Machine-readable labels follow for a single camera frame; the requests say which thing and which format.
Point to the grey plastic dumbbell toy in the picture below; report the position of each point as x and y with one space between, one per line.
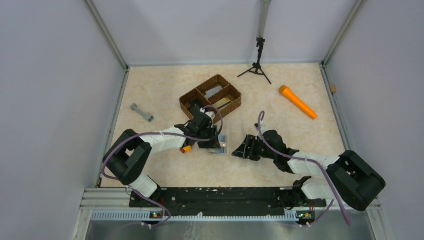
147 116

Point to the grey card in basket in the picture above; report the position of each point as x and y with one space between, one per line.
211 92

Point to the black mini tripod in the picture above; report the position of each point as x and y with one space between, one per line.
256 68

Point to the brown woven basket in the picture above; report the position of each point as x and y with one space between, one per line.
195 97

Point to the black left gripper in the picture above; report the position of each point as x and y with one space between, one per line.
210 145

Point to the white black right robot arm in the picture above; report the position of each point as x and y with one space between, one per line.
347 174

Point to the gold card in basket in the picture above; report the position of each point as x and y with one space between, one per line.
222 103

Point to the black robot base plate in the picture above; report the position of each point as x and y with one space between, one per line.
233 201

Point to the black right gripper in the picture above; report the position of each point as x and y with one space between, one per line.
244 152

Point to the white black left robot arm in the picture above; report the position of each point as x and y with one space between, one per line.
126 159

